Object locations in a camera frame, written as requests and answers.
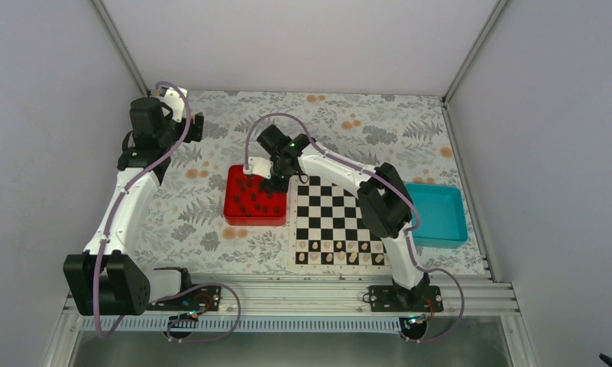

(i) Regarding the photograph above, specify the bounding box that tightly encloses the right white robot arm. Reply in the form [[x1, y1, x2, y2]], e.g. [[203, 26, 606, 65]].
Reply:
[[244, 125, 429, 311]]

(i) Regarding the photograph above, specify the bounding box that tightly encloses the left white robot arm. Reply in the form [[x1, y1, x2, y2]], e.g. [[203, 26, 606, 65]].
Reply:
[[63, 92, 202, 316]]

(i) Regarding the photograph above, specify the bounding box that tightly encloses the red plastic tray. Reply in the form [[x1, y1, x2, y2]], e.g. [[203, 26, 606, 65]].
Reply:
[[223, 165, 287, 226]]

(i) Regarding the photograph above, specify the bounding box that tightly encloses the black white chessboard mat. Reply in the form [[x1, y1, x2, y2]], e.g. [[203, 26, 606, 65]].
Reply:
[[289, 176, 391, 274]]

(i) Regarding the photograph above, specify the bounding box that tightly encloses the floral patterned table mat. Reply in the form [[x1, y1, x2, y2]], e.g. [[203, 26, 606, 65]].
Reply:
[[134, 91, 462, 275]]

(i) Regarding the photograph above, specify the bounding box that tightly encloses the teal plastic tray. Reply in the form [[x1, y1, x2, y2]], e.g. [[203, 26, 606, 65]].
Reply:
[[406, 183, 469, 249]]

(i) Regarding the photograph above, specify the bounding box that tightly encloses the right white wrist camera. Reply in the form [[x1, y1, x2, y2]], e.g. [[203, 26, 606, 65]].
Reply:
[[242, 156, 273, 179]]

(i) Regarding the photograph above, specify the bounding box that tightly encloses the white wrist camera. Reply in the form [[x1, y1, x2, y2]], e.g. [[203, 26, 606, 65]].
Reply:
[[157, 86, 186, 123], [242, 156, 273, 179]]

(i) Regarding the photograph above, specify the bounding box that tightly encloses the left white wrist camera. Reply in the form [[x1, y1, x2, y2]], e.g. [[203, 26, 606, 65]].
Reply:
[[157, 86, 186, 123]]

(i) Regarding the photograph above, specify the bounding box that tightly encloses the left aluminium corner post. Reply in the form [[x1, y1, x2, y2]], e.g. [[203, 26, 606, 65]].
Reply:
[[89, 0, 150, 96]]

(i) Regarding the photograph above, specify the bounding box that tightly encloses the aluminium corner post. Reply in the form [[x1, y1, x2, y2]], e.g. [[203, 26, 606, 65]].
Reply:
[[89, 0, 150, 96], [442, 0, 510, 108]]

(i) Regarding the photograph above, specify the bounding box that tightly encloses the aluminium front rail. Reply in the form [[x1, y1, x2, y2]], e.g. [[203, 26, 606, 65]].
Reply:
[[62, 275, 520, 317]]

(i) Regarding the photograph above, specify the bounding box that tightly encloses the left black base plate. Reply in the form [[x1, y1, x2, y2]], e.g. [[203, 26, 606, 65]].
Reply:
[[147, 285, 222, 313]]

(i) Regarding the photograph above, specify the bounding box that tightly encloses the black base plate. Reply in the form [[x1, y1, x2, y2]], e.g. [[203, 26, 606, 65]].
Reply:
[[362, 285, 444, 313], [147, 285, 222, 313]]

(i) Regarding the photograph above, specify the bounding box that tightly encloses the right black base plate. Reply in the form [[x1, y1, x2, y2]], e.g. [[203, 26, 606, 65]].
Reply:
[[362, 285, 444, 313]]

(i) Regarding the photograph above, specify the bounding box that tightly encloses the right aluminium corner post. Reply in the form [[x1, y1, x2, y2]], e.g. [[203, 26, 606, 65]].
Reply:
[[442, 0, 510, 108]]

